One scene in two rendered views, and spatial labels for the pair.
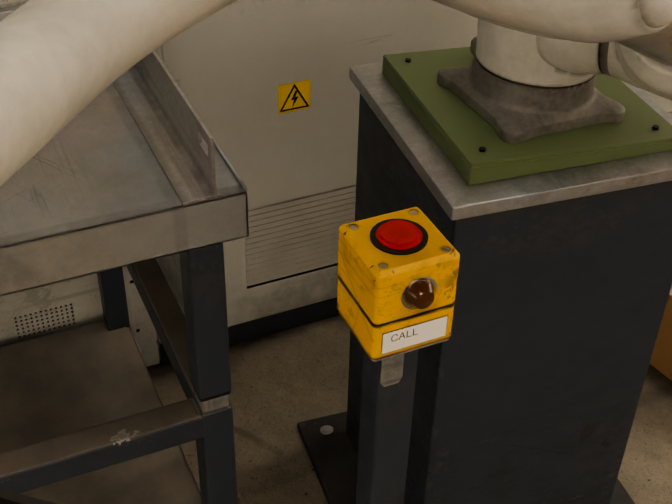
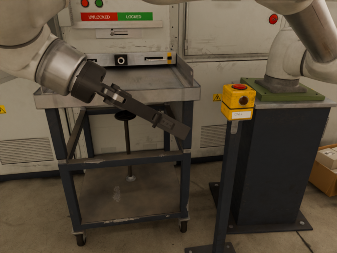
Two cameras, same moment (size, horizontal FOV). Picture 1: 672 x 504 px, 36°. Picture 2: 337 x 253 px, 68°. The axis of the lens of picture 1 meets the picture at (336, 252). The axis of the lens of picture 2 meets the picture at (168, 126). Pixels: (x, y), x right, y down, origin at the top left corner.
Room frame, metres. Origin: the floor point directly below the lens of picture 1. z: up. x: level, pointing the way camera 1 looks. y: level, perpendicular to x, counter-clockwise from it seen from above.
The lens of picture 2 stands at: (-0.09, -0.05, 1.14)
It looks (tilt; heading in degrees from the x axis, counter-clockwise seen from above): 26 degrees down; 16
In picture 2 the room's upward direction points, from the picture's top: straight up
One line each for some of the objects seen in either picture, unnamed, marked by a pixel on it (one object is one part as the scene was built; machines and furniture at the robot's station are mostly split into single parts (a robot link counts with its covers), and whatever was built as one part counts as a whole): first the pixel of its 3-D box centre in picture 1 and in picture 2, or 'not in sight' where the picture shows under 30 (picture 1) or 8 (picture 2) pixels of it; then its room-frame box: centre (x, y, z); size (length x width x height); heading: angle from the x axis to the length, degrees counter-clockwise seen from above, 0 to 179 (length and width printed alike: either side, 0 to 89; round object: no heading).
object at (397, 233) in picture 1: (398, 239); (239, 88); (0.71, -0.05, 0.90); 0.04 x 0.04 x 0.02
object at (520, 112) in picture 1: (523, 73); (278, 80); (1.21, -0.24, 0.80); 0.22 x 0.18 x 0.06; 27
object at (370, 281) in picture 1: (395, 282); (237, 101); (0.71, -0.05, 0.85); 0.08 x 0.08 x 0.10; 25
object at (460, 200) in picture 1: (523, 115); (277, 92); (1.20, -0.24, 0.74); 0.37 x 0.37 x 0.02; 19
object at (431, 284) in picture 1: (422, 297); (244, 101); (0.67, -0.07, 0.87); 0.03 x 0.01 x 0.03; 115
